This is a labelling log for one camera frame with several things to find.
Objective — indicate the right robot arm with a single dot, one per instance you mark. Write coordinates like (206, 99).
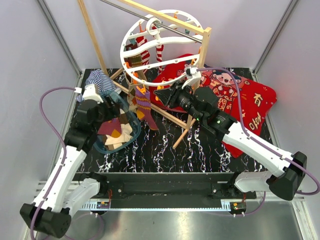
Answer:
(283, 174)

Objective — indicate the wooden clothes rack frame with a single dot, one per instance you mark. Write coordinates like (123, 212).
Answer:
(177, 20)

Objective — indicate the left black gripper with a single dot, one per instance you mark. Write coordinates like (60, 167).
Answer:
(113, 111)

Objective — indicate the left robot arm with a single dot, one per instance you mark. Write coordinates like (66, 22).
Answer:
(52, 210)

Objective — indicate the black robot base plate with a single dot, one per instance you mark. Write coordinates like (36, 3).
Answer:
(167, 192)

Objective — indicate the blue plastic basket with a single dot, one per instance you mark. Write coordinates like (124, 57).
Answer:
(133, 120)

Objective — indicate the red cartoon blanket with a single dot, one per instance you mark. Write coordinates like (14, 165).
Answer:
(256, 99)

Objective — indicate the pile of socks in basket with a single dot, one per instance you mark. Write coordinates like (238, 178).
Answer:
(116, 132)

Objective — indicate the blue striped cloth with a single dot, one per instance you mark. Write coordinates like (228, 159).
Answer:
(104, 83)

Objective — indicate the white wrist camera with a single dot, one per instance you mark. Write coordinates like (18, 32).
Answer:
(193, 76)
(89, 92)

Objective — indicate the metal hanging rod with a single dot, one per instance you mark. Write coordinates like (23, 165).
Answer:
(158, 24)

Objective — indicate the brown beige striped sock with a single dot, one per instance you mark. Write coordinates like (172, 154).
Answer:
(133, 61)

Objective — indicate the white round sock hanger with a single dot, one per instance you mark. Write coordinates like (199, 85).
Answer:
(151, 20)

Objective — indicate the purple striped sock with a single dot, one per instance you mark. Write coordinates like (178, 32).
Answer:
(143, 111)

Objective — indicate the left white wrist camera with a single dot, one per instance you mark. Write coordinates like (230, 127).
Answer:
(89, 92)

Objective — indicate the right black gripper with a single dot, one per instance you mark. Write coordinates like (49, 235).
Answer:
(165, 95)

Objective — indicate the orange clothes peg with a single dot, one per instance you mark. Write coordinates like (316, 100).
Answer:
(159, 87)
(142, 87)

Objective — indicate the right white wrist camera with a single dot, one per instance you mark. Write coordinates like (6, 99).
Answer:
(193, 76)

